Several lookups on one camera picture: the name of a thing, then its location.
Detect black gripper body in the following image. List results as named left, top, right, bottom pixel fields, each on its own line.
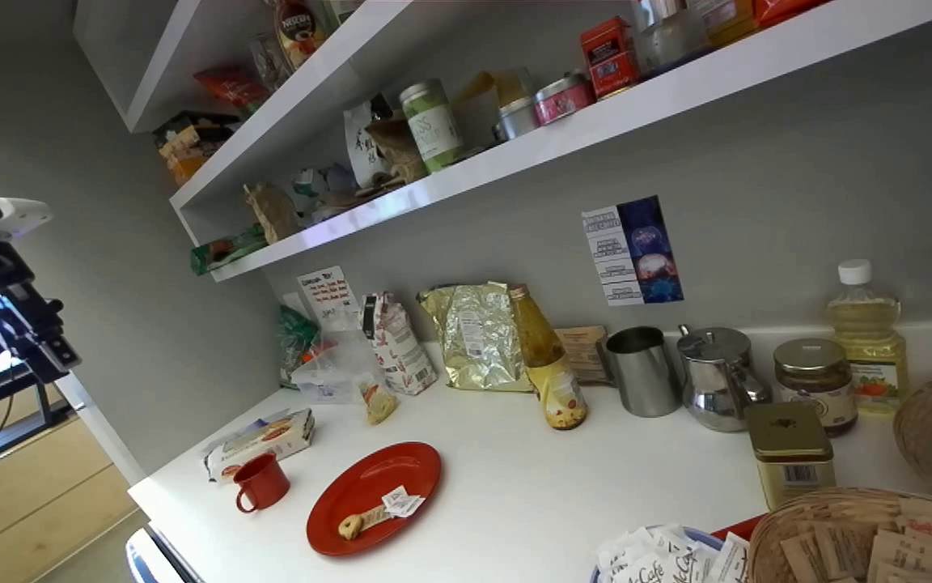
left=0, top=284, right=84, bottom=386

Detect red cup with handle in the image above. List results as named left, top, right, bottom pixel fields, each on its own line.
left=231, top=452, right=294, bottom=520

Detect red round plate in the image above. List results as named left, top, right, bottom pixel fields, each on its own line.
left=304, top=439, right=448, bottom=562

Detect stainless steel cup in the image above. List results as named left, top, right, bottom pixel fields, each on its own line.
left=603, top=324, right=684, bottom=422

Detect wooden cabinet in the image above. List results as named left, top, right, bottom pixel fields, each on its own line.
left=0, top=413, right=149, bottom=583

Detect green flat packet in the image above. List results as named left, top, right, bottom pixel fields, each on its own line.
left=187, top=224, right=271, bottom=279

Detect white pasta box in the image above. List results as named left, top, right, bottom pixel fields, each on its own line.
left=201, top=410, right=321, bottom=486

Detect yellow snack packets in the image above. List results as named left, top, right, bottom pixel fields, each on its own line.
left=153, top=106, right=243, bottom=185

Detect white drawer front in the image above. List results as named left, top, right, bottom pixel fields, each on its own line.
left=123, top=521, right=208, bottom=583

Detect green snack packet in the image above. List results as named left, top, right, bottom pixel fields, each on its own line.
left=274, top=302, right=325, bottom=382

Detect white shelf with grey underside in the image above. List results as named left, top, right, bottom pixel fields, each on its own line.
left=73, top=0, right=208, bottom=135

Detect white note with red text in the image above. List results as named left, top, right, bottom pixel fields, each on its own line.
left=294, top=264, right=363, bottom=333

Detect clear plastic bag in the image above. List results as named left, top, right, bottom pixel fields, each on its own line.
left=290, top=327, right=387, bottom=410

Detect red snack packet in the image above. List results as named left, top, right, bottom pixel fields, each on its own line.
left=192, top=59, right=274, bottom=115

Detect clear bag with contents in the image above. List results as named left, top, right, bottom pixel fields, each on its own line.
left=290, top=160, right=363, bottom=227

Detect small beige pouch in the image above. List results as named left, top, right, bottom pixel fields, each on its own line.
left=361, top=375, right=401, bottom=427

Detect white brown patterned bag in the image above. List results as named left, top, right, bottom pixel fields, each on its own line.
left=361, top=288, right=444, bottom=399

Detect white printed bag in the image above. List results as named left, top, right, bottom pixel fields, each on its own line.
left=340, top=93, right=401, bottom=196

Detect brown paper sugar packet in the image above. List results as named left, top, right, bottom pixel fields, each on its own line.
left=363, top=501, right=401, bottom=533

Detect colourful food package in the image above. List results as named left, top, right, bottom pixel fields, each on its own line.
left=251, top=0, right=328, bottom=84

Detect white McCafe sugar packet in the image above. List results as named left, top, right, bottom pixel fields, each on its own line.
left=379, top=483, right=427, bottom=521

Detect brown paper bag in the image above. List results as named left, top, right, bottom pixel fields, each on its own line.
left=366, top=115, right=434, bottom=188

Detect gold foil bag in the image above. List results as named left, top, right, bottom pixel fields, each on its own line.
left=419, top=279, right=530, bottom=397

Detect green labelled can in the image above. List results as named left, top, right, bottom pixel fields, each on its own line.
left=396, top=78, right=465, bottom=174

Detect tan paper bag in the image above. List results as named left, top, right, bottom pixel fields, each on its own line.
left=453, top=70, right=534, bottom=149

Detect yellow bag with fruit print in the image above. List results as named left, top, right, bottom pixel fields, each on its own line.
left=504, top=282, right=592, bottom=433

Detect small silver tin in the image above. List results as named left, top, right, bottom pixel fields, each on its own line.
left=496, top=93, right=545, bottom=143

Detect brown cardboard box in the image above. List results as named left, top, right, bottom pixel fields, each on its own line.
left=553, top=322, right=615, bottom=389

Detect pink labelled tin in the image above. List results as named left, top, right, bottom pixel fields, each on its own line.
left=530, top=71, right=599, bottom=129

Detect red carton box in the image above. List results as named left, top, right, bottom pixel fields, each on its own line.
left=576, top=12, right=646, bottom=100

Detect pile of white sachets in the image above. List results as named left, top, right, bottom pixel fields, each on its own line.
left=592, top=521, right=759, bottom=583

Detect stainless steel teapot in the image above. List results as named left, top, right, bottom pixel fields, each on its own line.
left=672, top=324, right=778, bottom=439

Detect clear glass jar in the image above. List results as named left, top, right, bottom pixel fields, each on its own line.
left=627, top=0, right=711, bottom=78

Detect red tray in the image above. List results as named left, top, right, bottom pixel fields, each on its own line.
left=709, top=513, right=767, bottom=544

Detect yellow orange package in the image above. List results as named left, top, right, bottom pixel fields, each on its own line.
left=701, top=0, right=761, bottom=49

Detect gold square tin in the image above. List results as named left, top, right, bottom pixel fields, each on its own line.
left=746, top=399, right=838, bottom=509

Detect wicker basket with packets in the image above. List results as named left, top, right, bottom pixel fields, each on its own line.
left=746, top=486, right=932, bottom=583

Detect glass jar with gold lid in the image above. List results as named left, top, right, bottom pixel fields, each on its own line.
left=770, top=333, right=861, bottom=439

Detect orange red package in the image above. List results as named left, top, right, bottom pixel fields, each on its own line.
left=748, top=0, right=829, bottom=34

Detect cooking oil bottle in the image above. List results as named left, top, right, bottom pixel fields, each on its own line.
left=825, top=256, right=912, bottom=422

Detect brown packet with red print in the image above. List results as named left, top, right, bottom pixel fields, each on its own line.
left=866, top=509, right=932, bottom=583

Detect short white wall shelf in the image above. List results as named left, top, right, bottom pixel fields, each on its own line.
left=168, top=0, right=427, bottom=214

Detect beige ring-shaped cookie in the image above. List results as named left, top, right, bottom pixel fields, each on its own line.
left=337, top=509, right=396, bottom=544

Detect long white wall shelf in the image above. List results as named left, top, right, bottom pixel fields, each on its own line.
left=208, top=0, right=932, bottom=284

